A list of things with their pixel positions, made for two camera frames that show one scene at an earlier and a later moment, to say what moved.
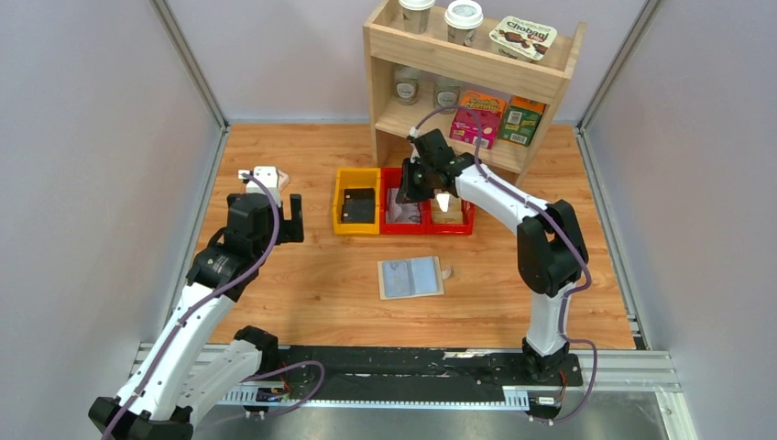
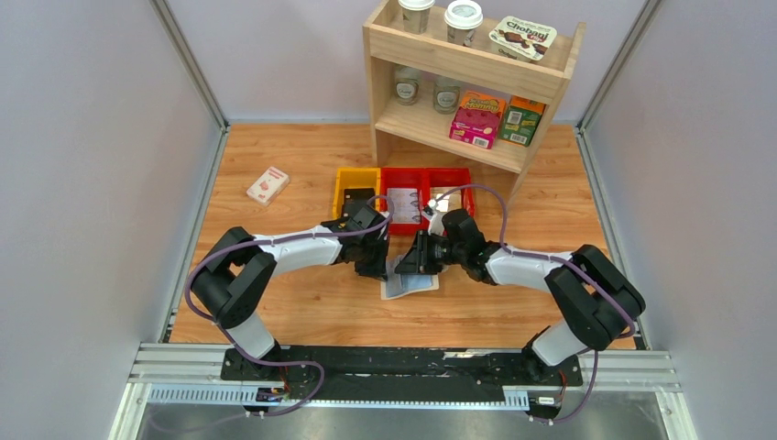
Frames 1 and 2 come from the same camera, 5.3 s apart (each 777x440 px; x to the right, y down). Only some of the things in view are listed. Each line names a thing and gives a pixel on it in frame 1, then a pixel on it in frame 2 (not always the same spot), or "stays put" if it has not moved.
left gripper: x=297 y=235 → x=377 y=270
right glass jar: x=446 y=94 stays put
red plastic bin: x=390 y=178 stays put
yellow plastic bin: x=357 y=178 stays put
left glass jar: x=407 y=82 stays put
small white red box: x=268 y=175 → x=376 y=213
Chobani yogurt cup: x=522 y=39 stays put
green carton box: x=520 y=120 stays put
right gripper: x=409 y=192 → x=417 y=260
